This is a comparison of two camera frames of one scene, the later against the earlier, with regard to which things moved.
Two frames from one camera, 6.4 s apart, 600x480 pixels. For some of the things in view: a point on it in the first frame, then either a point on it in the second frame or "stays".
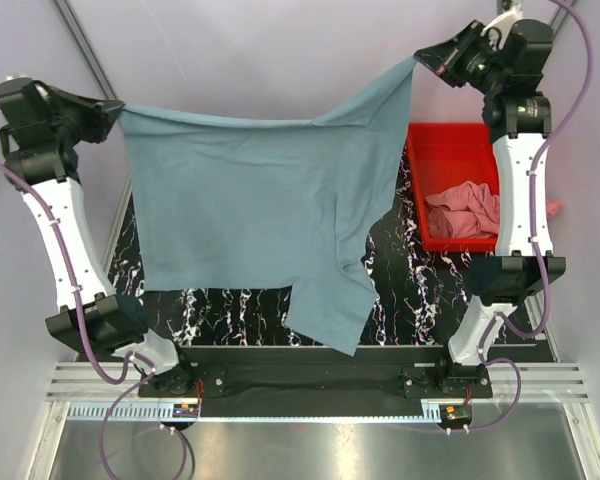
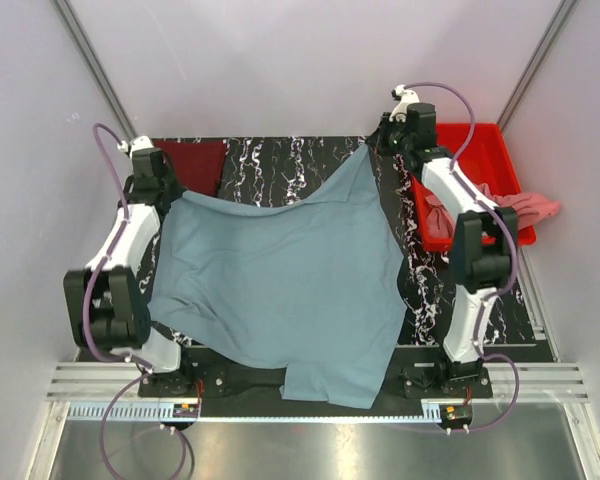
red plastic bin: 443,157 stays
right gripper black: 444,57 to 376,142
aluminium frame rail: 541,381 stays
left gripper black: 99,114 to 177,188
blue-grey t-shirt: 224,204 to 315,289
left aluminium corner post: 65,10 stays
